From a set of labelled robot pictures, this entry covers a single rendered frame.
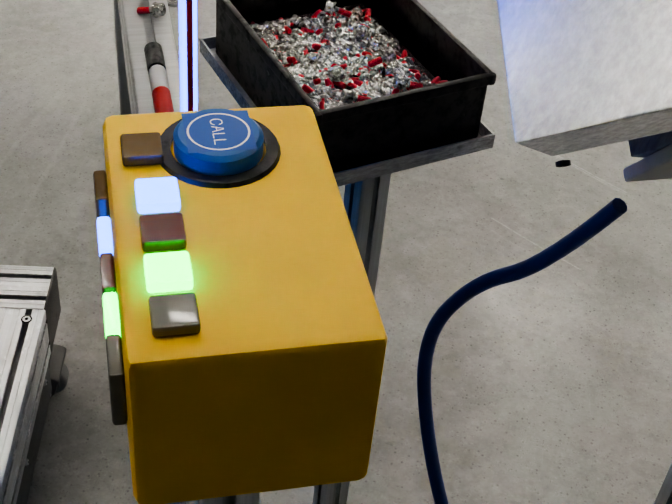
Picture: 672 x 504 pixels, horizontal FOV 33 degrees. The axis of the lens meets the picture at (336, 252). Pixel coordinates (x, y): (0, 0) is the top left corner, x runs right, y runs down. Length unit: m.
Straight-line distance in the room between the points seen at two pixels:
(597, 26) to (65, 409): 1.23
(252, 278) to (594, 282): 1.71
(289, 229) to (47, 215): 1.71
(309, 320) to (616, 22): 0.42
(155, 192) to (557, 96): 0.38
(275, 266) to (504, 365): 1.49
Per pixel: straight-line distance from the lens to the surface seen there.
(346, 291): 0.45
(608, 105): 0.78
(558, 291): 2.09
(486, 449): 1.81
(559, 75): 0.80
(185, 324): 0.42
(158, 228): 0.46
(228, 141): 0.50
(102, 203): 0.51
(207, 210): 0.48
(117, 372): 0.44
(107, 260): 0.48
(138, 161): 0.50
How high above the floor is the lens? 1.38
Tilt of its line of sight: 41 degrees down
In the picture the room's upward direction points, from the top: 6 degrees clockwise
